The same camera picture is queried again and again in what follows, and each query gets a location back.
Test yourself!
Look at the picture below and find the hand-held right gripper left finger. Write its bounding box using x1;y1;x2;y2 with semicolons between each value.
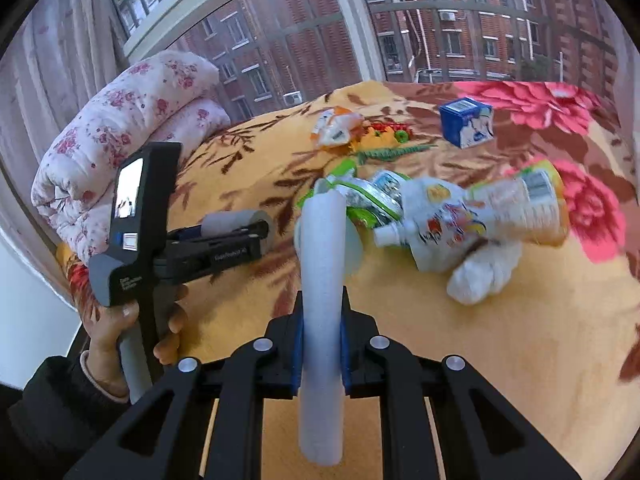
62;291;305;480

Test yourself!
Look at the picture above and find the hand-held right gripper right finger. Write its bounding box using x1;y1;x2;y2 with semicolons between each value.
341;286;602;480

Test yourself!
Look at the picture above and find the grey foam roll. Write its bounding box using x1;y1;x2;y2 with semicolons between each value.
200;209;275;254

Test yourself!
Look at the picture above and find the white foam tube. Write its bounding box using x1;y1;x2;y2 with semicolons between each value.
298;192;349;464

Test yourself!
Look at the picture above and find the orange green toy dinosaur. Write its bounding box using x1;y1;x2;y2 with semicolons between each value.
349;127;437;165

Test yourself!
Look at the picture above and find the person's left forearm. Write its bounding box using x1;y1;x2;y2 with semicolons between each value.
0;350;132;480

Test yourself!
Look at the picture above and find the person's left hand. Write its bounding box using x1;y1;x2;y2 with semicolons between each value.
81;284;190;397

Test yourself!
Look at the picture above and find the folded pink floral quilt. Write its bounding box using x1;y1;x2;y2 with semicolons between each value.
31;50;232;262

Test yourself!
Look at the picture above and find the light green packet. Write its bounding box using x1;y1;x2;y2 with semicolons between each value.
297;157;359;209

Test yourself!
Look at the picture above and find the green white crumpled wrapper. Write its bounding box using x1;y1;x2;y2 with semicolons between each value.
327;170;407;229

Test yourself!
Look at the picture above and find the orange white snack wrapper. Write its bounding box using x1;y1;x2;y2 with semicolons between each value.
311;106;366;149

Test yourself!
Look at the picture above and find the yellow floral blanket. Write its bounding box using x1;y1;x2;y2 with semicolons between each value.
55;80;640;480

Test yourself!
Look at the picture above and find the white sock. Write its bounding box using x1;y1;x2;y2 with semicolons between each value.
446;239;524;306

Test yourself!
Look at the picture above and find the white spouted pouch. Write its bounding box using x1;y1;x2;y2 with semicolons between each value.
372;177;489;274

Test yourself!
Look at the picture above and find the pale pink curtain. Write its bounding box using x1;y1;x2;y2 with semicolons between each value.
0;0;129;173

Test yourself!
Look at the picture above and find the red brick building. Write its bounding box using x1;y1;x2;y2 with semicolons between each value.
107;0;618;121

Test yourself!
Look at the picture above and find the plastic bottle orange label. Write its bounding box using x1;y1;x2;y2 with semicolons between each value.
466;160;571;247

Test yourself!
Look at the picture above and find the blue white milk carton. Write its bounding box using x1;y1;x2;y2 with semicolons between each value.
439;97;496;150

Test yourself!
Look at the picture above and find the white sheer curtain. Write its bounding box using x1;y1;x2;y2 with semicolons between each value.
614;55;640;176

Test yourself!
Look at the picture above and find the white window frame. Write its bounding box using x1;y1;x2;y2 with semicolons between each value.
102;0;621;126

